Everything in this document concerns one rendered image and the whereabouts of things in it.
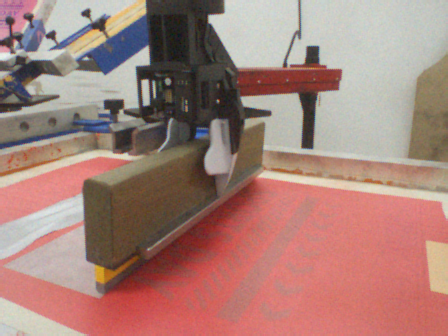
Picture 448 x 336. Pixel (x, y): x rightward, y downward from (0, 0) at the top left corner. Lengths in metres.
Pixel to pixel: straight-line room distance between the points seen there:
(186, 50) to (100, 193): 0.16
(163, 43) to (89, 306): 0.24
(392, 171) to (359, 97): 1.76
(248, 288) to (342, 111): 2.12
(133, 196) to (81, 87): 3.05
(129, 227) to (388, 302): 0.22
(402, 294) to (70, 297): 0.28
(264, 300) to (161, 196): 0.13
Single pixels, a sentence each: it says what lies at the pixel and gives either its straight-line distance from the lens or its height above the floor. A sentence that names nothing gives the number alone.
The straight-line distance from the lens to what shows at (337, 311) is 0.34.
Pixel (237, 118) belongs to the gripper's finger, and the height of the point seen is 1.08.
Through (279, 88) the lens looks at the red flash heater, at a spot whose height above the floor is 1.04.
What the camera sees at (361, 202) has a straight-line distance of 0.57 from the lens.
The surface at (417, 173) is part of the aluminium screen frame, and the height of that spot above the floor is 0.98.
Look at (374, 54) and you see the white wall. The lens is 2.39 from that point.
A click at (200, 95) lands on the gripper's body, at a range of 0.37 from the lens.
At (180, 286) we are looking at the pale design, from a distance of 0.36.
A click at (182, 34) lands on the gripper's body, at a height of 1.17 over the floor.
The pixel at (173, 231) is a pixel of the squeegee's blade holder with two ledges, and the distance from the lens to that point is 0.38.
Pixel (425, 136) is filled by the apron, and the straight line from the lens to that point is 2.35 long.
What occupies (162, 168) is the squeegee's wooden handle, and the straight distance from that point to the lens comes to 0.36.
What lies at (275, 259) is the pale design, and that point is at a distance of 0.40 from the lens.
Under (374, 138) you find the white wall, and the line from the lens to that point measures 2.43.
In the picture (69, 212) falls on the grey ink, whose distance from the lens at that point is 0.53.
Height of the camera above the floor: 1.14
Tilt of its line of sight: 15 degrees down
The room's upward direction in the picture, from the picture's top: straight up
